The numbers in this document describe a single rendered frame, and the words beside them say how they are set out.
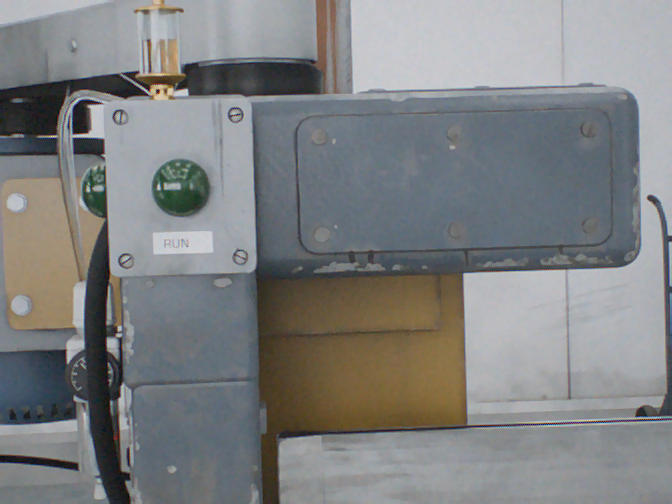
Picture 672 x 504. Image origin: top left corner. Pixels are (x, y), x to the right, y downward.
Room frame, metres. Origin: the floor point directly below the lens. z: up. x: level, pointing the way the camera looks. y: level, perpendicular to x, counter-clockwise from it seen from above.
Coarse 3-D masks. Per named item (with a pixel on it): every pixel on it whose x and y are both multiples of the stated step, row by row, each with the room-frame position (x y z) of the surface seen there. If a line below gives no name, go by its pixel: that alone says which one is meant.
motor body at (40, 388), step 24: (0, 144) 1.13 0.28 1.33; (24, 144) 1.13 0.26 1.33; (48, 144) 1.14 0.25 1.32; (96, 144) 1.18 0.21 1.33; (0, 360) 1.13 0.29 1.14; (24, 360) 1.13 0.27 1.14; (48, 360) 1.13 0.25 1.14; (0, 384) 1.13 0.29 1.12; (24, 384) 1.13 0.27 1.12; (48, 384) 1.13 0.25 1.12; (0, 408) 1.13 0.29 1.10; (24, 408) 1.13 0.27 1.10; (48, 408) 1.14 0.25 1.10; (72, 408) 1.15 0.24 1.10
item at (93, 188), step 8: (88, 168) 0.69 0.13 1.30; (96, 168) 0.69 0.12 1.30; (104, 168) 0.69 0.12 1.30; (88, 176) 0.69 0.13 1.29; (96, 176) 0.68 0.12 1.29; (104, 176) 0.68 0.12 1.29; (80, 184) 0.69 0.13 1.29; (88, 184) 0.69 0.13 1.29; (96, 184) 0.68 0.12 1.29; (104, 184) 0.68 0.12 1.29; (80, 192) 0.69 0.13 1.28; (88, 192) 0.68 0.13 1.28; (96, 192) 0.68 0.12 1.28; (104, 192) 0.68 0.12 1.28; (88, 200) 0.69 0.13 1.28; (96, 200) 0.68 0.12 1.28; (104, 200) 0.68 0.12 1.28; (88, 208) 0.69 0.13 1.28; (96, 208) 0.69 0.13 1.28; (104, 208) 0.69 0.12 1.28; (104, 216) 0.69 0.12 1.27
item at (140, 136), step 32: (128, 128) 0.68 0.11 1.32; (160, 128) 0.68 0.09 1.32; (192, 128) 0.68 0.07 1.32; (224, 128) 0.68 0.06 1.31; (128, 160) 0.68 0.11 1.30; (160, 160) 0.68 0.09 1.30; (192, 160) 0.68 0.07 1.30; (224, 160) 0.68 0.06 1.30; (128, 192) 0.68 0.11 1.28; (224, 192) 0.68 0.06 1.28; (128, 224) 0.68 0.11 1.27; (160, 224) 0.68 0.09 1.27; (192, 224) 0.68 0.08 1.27; (224, 224) 0.68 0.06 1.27; (128, 256) 0.68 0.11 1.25; (160, 256) 0.68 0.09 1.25; (192, 256) 0.68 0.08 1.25; (224, 256) 0.68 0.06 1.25; (256, 256) 0.68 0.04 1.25
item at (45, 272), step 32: (0, 160) 1.10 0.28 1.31; (32, 160) 1.10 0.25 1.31; (96, 160) 1.11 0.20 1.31; (0, 192) 1.10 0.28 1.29; (32, 192) 1.09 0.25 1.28; (0, 224) 1.10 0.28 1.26; (32, 224) 1.09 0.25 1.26; (64, 224) 1.09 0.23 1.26; (96, 224) 1.10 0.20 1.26; (0, 256) 1.10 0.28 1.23; (32, 256) 1.09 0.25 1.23; (64, 256) 1.09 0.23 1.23; (0, 288) 1.10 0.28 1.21; (32, 288) 1.09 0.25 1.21; (64, 288) 1.09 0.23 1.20; (0, 320) 1.10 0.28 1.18; (32, 320) 1.09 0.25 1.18; (64, 320) 1.09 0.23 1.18
